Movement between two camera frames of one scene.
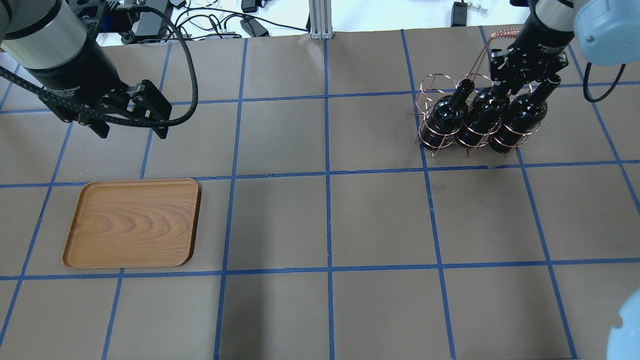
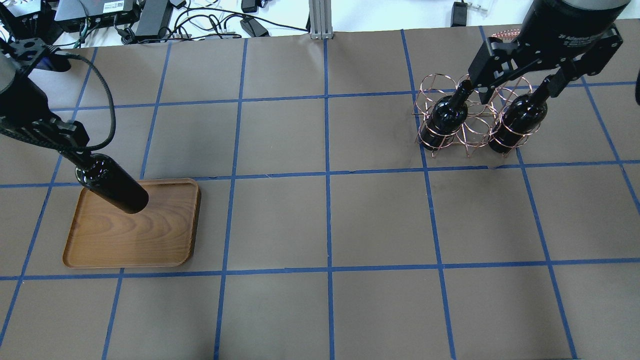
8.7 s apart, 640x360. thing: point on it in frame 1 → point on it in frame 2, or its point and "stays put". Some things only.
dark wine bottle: x=484 y=117 → x=110 y=180
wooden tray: x=135 y=223 stays put
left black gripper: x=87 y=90 → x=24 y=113
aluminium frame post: x=320 y=19 stays put
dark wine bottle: x=447 y=117 stays put
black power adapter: x=459 y=14 stays put
